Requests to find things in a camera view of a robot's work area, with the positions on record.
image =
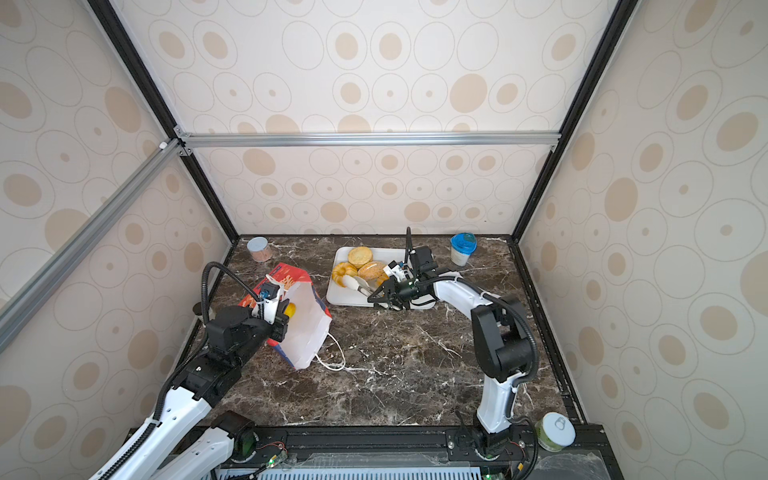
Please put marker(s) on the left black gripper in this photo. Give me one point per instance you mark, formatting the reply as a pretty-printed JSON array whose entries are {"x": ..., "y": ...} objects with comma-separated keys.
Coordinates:
[{"x": 281, "y": 321}]

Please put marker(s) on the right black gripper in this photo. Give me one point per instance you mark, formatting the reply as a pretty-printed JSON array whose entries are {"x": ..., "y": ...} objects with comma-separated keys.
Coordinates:
[{"x": 391, "y": 296}]

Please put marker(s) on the pumpkin shaped fake bread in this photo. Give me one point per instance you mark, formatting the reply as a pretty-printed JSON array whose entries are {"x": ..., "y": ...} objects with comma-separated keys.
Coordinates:
[{"x": 341, "y": 270}]

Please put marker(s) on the oval fake bread roll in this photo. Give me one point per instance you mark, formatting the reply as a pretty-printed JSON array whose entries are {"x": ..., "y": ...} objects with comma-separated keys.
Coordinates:
[{"x": 373, "y": 272}]

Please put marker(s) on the round fake bread bun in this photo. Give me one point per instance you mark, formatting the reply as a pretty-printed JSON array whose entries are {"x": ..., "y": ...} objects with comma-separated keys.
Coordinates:
[{"x": 360, "y": 256}]

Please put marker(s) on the red paper gift bag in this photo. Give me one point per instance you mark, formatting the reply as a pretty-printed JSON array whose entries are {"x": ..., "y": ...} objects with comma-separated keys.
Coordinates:
[{"x": 309, "y": 326}]

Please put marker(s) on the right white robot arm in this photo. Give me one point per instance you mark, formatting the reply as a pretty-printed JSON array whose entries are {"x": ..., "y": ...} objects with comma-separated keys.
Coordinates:
[{"x": 503, "y": 341}]

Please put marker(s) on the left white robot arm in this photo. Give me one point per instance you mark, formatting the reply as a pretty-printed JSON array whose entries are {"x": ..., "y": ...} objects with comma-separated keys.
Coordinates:
[{"x": 185, "y": 398}]

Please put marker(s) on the white rectangular tray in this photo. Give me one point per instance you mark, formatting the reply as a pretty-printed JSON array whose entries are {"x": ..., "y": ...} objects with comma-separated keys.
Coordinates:
[{"x": 340, "y": 296}]

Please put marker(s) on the clear jar pink contents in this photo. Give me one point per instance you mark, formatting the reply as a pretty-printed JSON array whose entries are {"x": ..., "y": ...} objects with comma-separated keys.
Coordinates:
[{"x": 259, "y": 249}]

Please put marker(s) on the white cup blue lid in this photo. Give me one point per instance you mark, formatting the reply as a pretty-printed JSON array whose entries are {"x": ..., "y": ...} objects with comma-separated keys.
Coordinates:
[{"x": 463, "y": 245}]

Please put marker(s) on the left diagonal aluminium bar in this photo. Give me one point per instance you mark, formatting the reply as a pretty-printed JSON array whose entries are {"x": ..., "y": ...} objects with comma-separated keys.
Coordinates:
[{"x": 26, "y": 303}]

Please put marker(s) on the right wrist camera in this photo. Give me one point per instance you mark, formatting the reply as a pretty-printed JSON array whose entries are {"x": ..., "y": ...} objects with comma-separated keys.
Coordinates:
[{"x": 397, "y": 270}]

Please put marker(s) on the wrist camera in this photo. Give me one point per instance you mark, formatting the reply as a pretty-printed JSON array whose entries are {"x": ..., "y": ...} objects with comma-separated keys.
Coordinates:
[
  {"x": 269, "y": 297},
  {"x": 397, "y": 270}
]

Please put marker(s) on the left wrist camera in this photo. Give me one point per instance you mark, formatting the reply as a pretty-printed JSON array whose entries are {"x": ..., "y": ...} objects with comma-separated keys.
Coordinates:
[{"x": 269, "y": 297}]

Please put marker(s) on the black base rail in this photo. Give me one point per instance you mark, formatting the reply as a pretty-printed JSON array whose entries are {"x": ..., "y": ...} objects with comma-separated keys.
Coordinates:
[{"x": 380, "y": 452}]

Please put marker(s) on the horizontal aluminium frame bar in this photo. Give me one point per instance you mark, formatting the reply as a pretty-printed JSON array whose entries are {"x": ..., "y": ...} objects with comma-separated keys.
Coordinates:
[{"x": 377, "y": 139}]

